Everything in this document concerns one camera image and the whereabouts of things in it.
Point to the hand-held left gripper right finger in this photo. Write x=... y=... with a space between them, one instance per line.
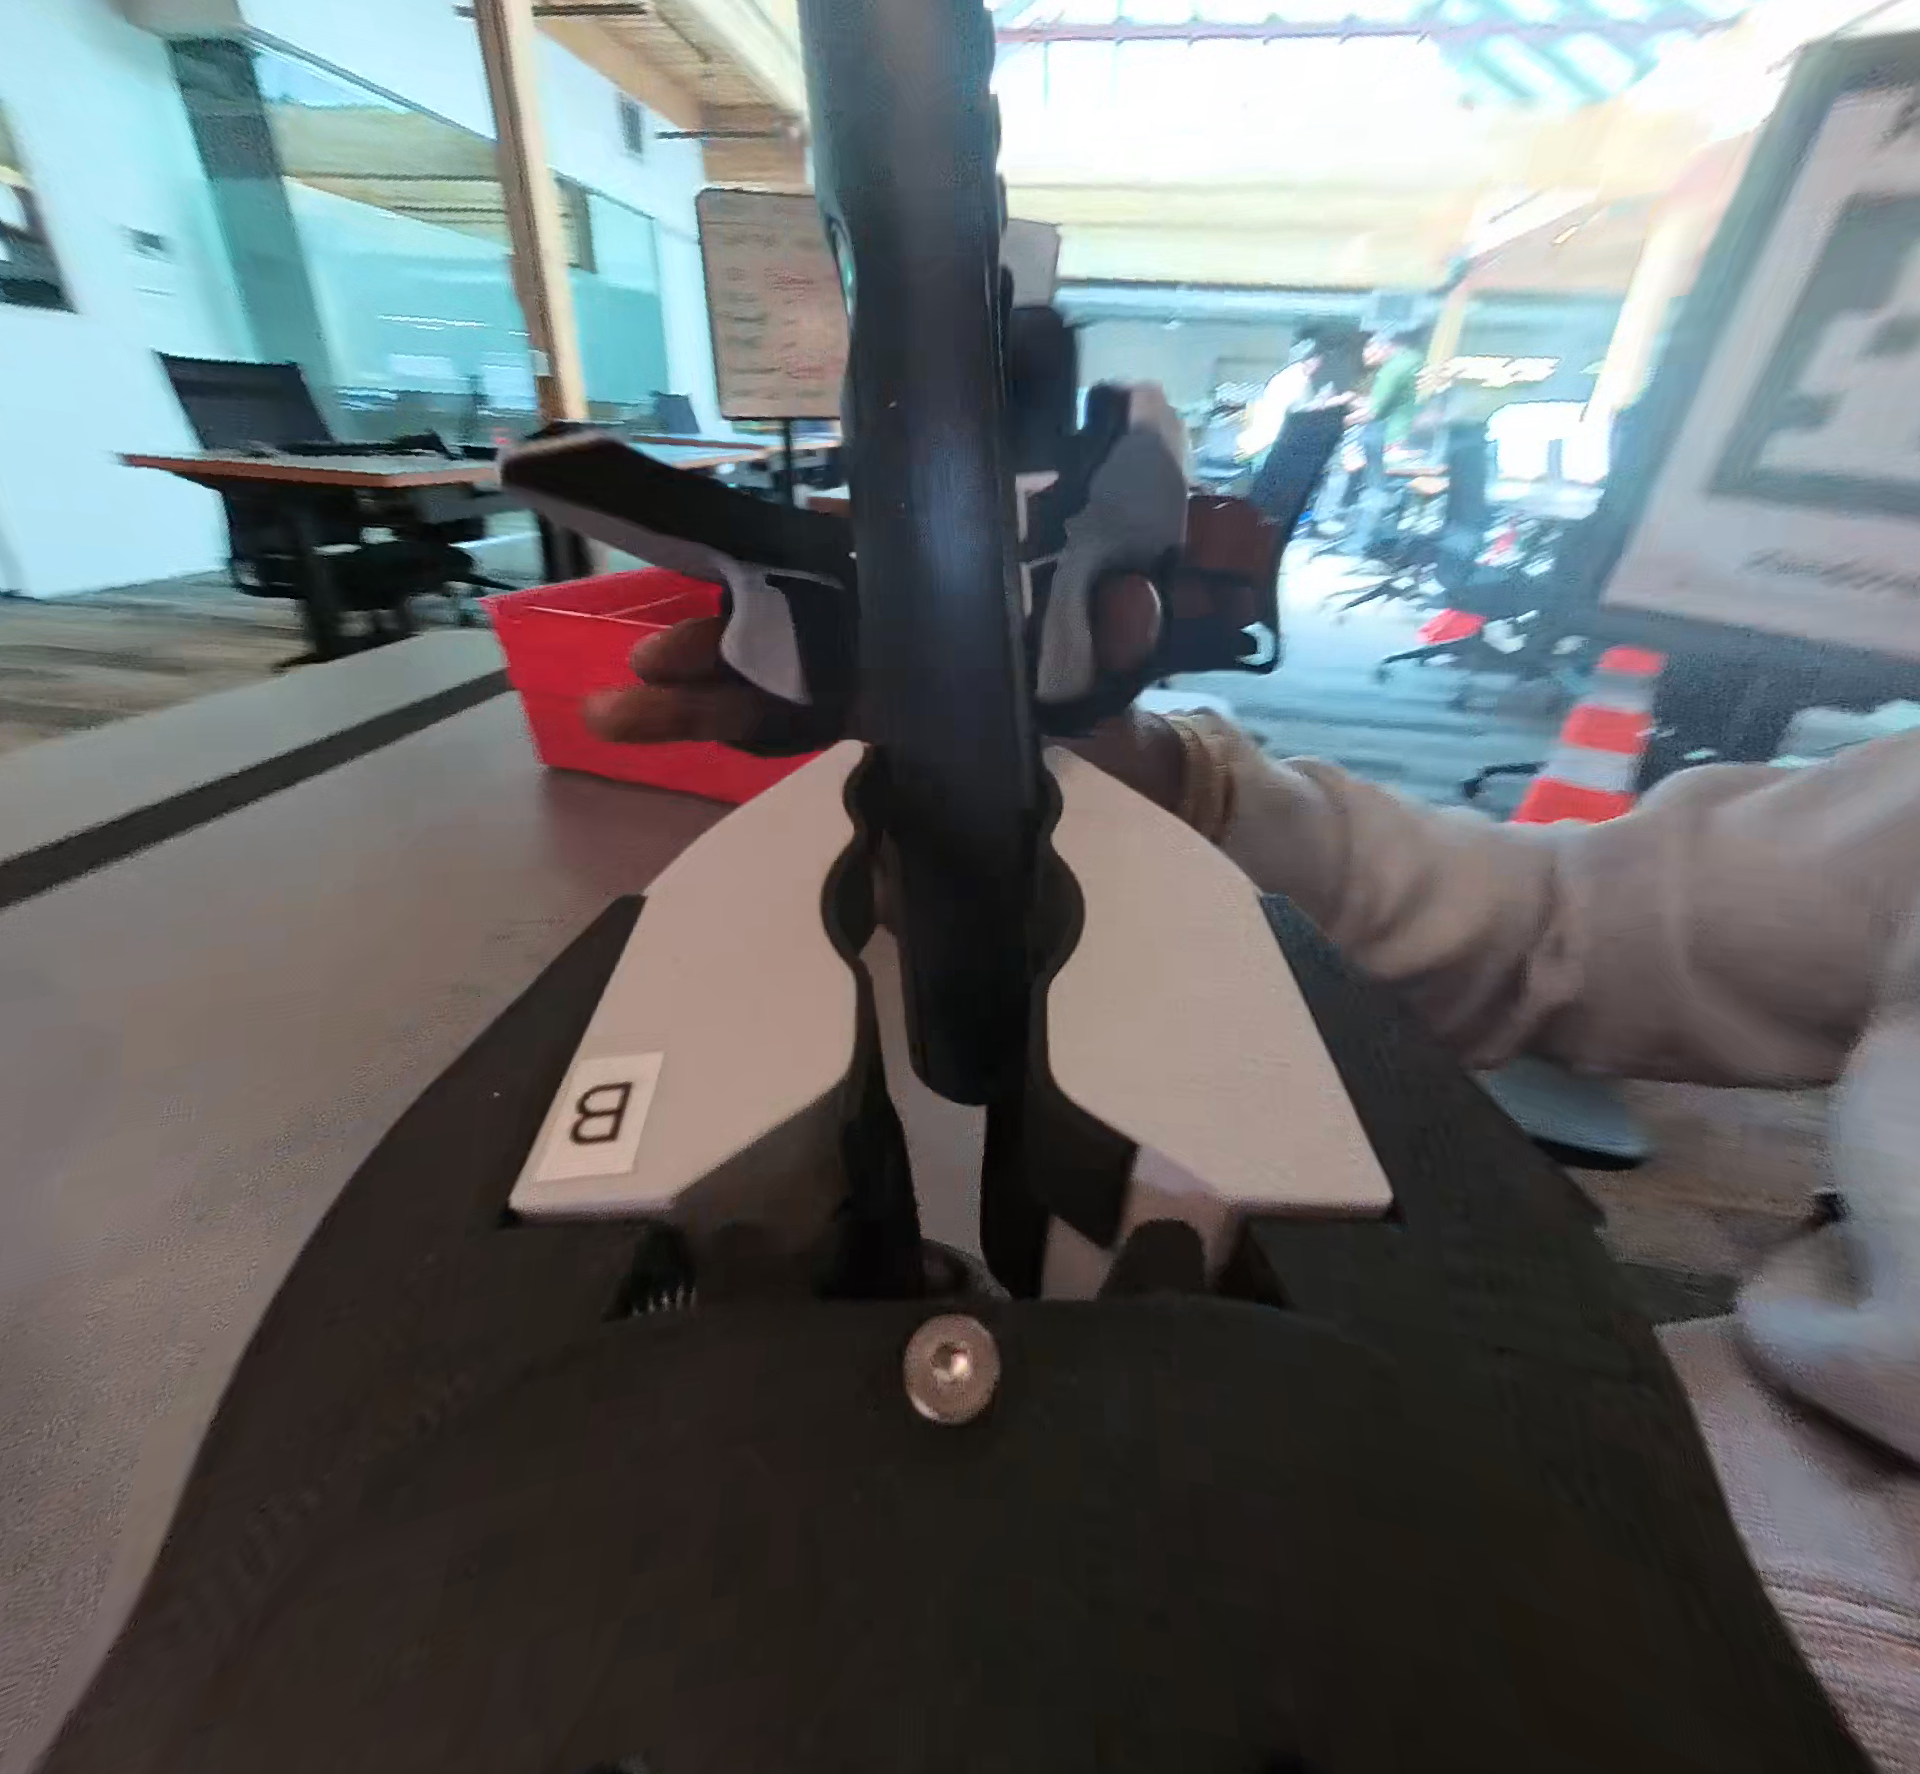
x=1201 y=1038

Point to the framed marker sign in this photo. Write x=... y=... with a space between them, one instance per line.
x=1771 y=379

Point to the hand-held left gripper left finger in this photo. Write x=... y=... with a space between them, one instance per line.
x=704 y=1038

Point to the person's right hand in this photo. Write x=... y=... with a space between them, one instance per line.
x=675 y=695

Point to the neighbouring grey desk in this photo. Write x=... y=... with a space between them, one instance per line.
x=181 y=695

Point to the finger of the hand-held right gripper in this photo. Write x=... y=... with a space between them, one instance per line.
x=1132 y=514
x=675 y=507

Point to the handwritten notice board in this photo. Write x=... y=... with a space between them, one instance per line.
x=765 y=305

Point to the wooden office table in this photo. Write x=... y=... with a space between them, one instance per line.
x=301 y=468

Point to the red plastic bin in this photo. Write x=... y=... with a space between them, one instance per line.
x=600 y=695

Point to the person's right forearm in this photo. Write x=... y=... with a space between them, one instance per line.
x=1575 y=918

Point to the black office chair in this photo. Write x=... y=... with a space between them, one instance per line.
x=1560 y=1115
x=241 y=409

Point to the wooden pillar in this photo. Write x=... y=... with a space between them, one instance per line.
x=519 y=154

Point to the orange traffic cone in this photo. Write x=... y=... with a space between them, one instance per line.
x=1591 y=754

